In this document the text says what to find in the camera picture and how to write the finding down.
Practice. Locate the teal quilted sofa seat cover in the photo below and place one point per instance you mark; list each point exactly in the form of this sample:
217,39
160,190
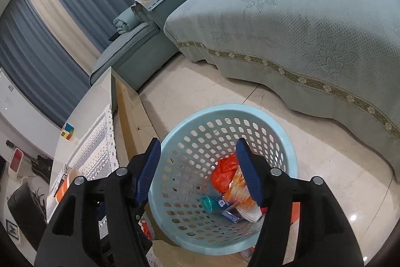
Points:
281,35

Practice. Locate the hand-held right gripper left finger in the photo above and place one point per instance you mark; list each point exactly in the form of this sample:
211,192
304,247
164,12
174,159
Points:
145,173

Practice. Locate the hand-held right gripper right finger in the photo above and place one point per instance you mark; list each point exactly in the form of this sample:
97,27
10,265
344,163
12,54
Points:
250,173

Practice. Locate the white curtain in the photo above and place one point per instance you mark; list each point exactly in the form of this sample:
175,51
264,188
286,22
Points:
59,13

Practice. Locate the black remote control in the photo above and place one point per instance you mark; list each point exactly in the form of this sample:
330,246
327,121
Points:
114,36

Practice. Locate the black guitar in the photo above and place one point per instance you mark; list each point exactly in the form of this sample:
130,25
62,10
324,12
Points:
42,168

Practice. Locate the teal fabric sofa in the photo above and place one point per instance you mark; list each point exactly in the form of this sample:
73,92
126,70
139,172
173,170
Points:
140,48

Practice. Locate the blue packet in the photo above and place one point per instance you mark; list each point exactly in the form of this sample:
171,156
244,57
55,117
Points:
231,213

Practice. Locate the light blue perforated basket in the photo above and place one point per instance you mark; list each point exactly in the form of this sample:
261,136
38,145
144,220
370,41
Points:
193,154

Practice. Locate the striped woven tablecloth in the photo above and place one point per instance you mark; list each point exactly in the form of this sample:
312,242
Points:
90,148

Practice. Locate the teal wrapper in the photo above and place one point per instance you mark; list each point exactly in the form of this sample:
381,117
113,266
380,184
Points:
209,204

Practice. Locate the multicoloured puzzle cube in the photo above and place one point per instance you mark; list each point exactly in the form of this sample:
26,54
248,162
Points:
67,131

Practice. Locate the black butterfly picture frame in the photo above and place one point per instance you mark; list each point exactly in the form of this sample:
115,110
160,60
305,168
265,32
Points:
12,229

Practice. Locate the orange scrap on floor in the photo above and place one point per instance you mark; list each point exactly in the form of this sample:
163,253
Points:
295,213

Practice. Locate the folded teal blanket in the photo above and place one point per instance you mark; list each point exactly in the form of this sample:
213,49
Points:
126,21

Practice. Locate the red plastic bag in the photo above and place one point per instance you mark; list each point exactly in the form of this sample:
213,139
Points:
223,174

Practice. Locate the white coffee table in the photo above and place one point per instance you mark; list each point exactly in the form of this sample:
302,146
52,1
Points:
128,117

